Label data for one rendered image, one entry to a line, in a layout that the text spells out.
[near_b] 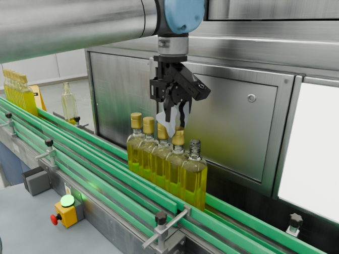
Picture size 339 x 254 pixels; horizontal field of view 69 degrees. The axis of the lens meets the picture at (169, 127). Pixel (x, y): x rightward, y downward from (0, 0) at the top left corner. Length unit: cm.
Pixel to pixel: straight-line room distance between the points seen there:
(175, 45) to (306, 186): 47
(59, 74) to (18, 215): 603
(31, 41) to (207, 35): 50
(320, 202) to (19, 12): 69
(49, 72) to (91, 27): 654
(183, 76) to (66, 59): 653
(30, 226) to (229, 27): 94
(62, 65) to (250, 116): 652
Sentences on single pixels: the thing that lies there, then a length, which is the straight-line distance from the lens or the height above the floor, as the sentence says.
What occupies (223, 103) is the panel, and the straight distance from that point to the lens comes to 72.
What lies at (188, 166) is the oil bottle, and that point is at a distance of 66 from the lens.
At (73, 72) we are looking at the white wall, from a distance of 717.
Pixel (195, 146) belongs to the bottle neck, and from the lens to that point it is 64.
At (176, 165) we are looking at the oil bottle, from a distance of 69.
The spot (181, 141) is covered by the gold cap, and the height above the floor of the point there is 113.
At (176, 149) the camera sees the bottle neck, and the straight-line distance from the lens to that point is 69.
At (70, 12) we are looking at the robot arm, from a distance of 36.
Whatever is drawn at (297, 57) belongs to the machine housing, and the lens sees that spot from 63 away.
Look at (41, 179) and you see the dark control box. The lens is 120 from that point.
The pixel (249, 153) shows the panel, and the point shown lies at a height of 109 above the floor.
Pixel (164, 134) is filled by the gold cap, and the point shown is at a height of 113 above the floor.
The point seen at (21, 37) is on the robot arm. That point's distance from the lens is 35.
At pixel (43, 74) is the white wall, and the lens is 684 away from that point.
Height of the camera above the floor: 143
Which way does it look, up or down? 23 degrees down
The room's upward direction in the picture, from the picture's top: straight up
